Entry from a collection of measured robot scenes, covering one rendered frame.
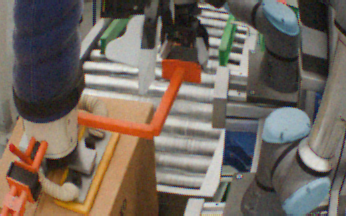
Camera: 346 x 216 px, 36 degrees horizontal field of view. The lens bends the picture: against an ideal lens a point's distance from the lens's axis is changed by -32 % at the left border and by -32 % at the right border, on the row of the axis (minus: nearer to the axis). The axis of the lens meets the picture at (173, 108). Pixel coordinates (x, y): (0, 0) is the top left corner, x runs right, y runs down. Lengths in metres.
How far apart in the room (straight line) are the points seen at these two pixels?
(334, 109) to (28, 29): 0.68
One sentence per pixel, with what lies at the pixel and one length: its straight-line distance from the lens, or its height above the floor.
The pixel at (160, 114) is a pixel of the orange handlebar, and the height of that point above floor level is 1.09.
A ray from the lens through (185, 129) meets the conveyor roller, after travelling 2.38.
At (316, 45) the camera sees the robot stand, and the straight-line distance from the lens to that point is 1.36.
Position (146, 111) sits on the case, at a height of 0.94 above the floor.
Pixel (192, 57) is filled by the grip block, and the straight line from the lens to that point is 1.66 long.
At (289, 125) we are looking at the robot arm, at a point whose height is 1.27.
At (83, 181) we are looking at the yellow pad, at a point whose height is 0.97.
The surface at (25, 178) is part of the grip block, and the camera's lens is 1.35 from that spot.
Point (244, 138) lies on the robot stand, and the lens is 1.76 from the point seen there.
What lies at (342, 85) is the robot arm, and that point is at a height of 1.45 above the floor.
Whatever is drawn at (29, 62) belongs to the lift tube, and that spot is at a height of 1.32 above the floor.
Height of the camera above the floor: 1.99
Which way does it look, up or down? 36 degrees down
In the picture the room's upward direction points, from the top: straight up
